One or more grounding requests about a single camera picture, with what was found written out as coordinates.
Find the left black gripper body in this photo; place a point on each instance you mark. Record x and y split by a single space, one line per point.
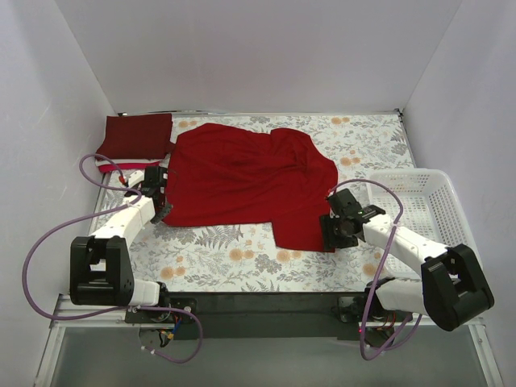
162 200

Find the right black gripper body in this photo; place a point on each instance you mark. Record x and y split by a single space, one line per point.
333 232

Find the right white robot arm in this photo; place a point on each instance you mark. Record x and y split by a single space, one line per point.
449 285

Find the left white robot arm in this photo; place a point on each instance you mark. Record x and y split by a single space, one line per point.
100 265

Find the folded white t-shirt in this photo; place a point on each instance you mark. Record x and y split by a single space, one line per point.
117 162

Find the folded pink t-shirt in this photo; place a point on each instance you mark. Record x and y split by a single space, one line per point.
106 167

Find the folded dark red t-shirt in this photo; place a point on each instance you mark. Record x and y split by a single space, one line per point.
137 137

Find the floral table mat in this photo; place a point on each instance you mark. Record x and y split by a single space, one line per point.
245 258

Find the white plastic basket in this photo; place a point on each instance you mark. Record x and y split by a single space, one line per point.
431 207

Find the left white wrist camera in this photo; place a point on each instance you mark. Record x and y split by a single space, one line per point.
132 180

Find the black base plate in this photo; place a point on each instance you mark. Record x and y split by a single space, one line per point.
273 315

